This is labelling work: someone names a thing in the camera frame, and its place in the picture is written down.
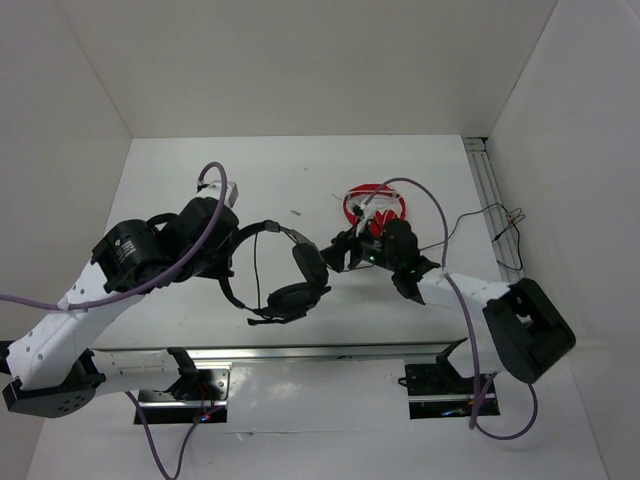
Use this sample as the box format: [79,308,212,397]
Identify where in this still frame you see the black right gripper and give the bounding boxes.
[315,218,399,273]

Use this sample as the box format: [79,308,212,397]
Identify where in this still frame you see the aluminium front table rail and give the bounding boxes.
[94,341,466,365]

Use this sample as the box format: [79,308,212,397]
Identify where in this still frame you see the thin black headset cable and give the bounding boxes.
[252,202,526,314]

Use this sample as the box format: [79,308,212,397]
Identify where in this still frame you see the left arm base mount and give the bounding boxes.
[137,364,231,425]

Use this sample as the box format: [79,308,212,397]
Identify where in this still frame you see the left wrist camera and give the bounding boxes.
[196,180,239,209]

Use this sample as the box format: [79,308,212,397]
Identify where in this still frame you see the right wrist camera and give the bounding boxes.
[352,200,377,236]

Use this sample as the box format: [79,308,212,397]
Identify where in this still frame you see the red headphones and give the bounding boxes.
[335,183,407,238]

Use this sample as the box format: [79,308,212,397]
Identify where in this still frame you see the aluminium right side rail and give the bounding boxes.
[457,137,526,283]

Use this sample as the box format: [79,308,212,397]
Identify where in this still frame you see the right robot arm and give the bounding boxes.
[321,220,576,384]

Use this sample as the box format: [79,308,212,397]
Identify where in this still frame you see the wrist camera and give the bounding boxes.
[196,180,239,209]
[352,200,377,236]

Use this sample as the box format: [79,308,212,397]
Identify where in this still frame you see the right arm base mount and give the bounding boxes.
[397,363,474,420]

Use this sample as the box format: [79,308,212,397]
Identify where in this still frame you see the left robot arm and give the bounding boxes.
[1,196,239,418]

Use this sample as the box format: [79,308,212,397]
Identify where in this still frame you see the black headset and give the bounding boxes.
[218,219,332,327]

